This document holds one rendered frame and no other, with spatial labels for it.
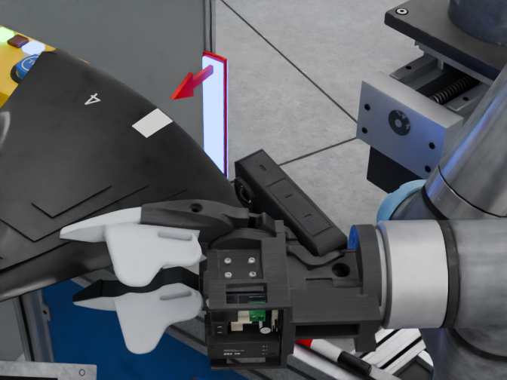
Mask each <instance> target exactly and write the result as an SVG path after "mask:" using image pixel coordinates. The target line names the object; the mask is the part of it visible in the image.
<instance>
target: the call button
mask: <svg viewBox="0 0 507 380"><path fill-rule="evenodd" d="M38 56H39V55H38V54H33V55H31V56H28V57H25V58H23V59H22V60H21V61H20V62H19V63H18V64H17V65H15V66H17V74H18V76H19V78H21V79H23V77H24V76H25V74H26V73H27V72H28V71H29V69H30V68H31V66H32V65H33V63H34V62H35V61H36V59H37V58H38Z"/></svg>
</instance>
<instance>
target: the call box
mask: <svg viewBox="0 0 507 380"><path fill-rule="evenodd" d="M0 28H5V29H8V28H6V27H3V26H1V25H0ZM8 30H10V31H12V32H13V33H14V36H15V35H16V34H19V35H21V36H24V37H26V38H28V39H29V43H30V42H31V41H36V40H35V39H32V38H30V37H27V36H25V35H22V34H20V33H18V32H15V31H13V30H11V29H8ZM36 42H38V43H40V44H43V43H41V42H40V41H36ZM43 45H44V46H45V49H44V50H43V51H53V50H55V49H56V48H54V47H51V46H48V45H46V44H43ZM41 52H42V51H41ZM41 52H39V53H37V54H38V55H40V53H41ZM28 56H31V54H28V53H27V52H25V51H23V49H22V47H21V48H15V47H12V46H10V45H9V44H8V43H7V40H6V41H4V42H2V41H0V108H1V107H2V106H3V104H4V103H5V101H6V100H7V99H8V97H9V96H10V95H11V94H12V92H13V91H14V89H15V88H16V87H17V85H18V84H19V83H20V82H21V80H22V79H21V78H19V76H18V74H17V66H15V65H17V64H18V63H19V62H20V61H21V60H22V59H23V58H25V57H28Z"/></svg>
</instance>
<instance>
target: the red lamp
mask: <svg viewBox="0 0 507 380"><path fill-rule="evenodd" d="M7 43H8V44H9V45H10V46H12V47H15V48H21V47H22V46H24V45H25V44H28V43H29V39H28V38H26V37H24V36H21V35H19V34H16V35H15V36H13V37H11V38H9V39H8V40H7Z"/></svg>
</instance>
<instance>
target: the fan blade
mask: <svg viewBox="0 0 507 380"><path fill-rule="evenodd" d="M91 86H94V87H95V88H97V89H99V90H101V91H102V92H104V93H106V94H107V95H109V96H111V97H112V99H111V100H110V101H109V102H108V103H107V104H106V105H104V106H103V107H102V108H101V109H99V110H98V111H97V112H95V113H94V114H93V115H90V114H88V113H87V112H86V111H84V110H82V109H80V108H79V107H77V106H75V105H73V103H74V102H75V101H76V100H77V99H79V98H80V97H81V96H82V95H83V94H84V93H85V92H86V91H87V90H88V89H89V88H90V87H91ZM156 109H159V110H160V108H158V107H157V106H156V105H154V104H153V103H151V102H150V101H149V100H147V98H145V97H143V96H142V95H141V94H139V93H137V92H136V91H135V90H134V89H132V88H131V87H128V86H127V85H126V84H124V83H123V82H121V81H119V80H118V79H117V78H114V77H113V76H111V75H109V74H108V73H106V72H104V71H103V70H101V69H98V68H97V67H95V66H92V65H91V64H90V63H87V62H85V61H83V60H80V59H79V58H77V57H74V56H73V55H70V54H68V53H65V52H62V51H42V52H41V53H40V55H39V56H38V58H37V59H36V61H35V62H34V63H33V65H32V66H31V68H30V69H29V71H28V72H27V73H26V74H25V76H24V77H23V79H22V80H21V82H20V83H19V84H18V85H17V87H16V88H15V89H14V91H13V92H12V94H11V95H10V96H9V97H8V99H7V100H6V101H5V103H4V104H3V106H2V107H1V108H0V302H4V301H7V300H9V299H13V298H16V297H18V296H22V295H25V294H27V293H31V292H34V291H36V290H40V289H43V288H45V287H49V286H51V285H54V284H56V283H60V282H63V281H65V280H69V279H72V278H74V277H78V276H82V275H84V274H88V273H91V272H93V271H97V270H100V269H102V268H106V267H109V266H112V265H113V264H112V260H111V257H110V255H109V250H108V247H107V244H106V241H104V242H96V243H92V244H89V243H83V242H78V241H66V240H61V239H60V231H61V229H62V228H63V227H66V226H68V225H72V224H75V223H77V222H81V221H85V220H87V219H91V218H94V217H97V216H101V215H104V214H107V213H111V212H115V211H118V210H125V209H130V208H136V207H142V206H143V205H144V204H150V203H158V202H165V201H180V200H206V201H215V202H219V203H221V204H226V205H229V206H231V207H238V208H244V207H243V205H242V204H241V202H240V201H239V200H238V199H237V196H236V194H235V188H234V187H233V185H232V184H231V182H230V181H229V180H228V179H227V177H226V176H225V175H224V173H223V172H222V170H221V169H220V168H219V167H218V166H217V165H216V164H215V162H214V161H213V160H212V159H211V158H210V156H209V155H208V154H207V153H206V152H205V151H204V149H203V148H202V147H201V146H200V145H199V144H197V142H196V141H194V139H193V138H192V137H191V136H190V135H189V134H188V133H187V132H186V131H185V130H184V129H183V128H182V127H181V126H180V125H178V124H177V123H176V122H175V121H174V120H173V119H171V118H170V117H169V116H168V115H166V114H165V113H164V112H163V111H162V110H160V111H161V112H163V113H164V114H165V115H166V116H168V117H169V119H171V120H172V122H171V123H169V124H167V125H165V126H164V127H163V128H161V129H159V130H157V131H156V132H154V133H153V134H152V135H150V136H148V137H145V136H144V135H143V134H141V132H139V131H138V130H137V129H135V128H134V127H132V126H133V125H134V124H136V123H137V122H138V121H140V120H141V119H142V118H144V117H146V116H147V115H148V114H149V113H151V112H153V111H154V110H156Z"/></svg>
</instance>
